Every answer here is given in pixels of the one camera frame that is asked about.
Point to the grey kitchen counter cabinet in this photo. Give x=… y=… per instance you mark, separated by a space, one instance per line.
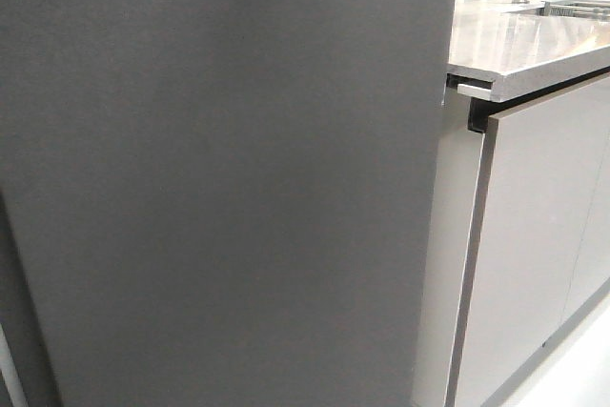
x=519 y=235

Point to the steel kitchen sink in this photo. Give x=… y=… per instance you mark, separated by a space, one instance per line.
x=582 y=9

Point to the dark grey fridge door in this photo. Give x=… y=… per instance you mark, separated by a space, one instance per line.
x=224 y=202
x=26 y=374

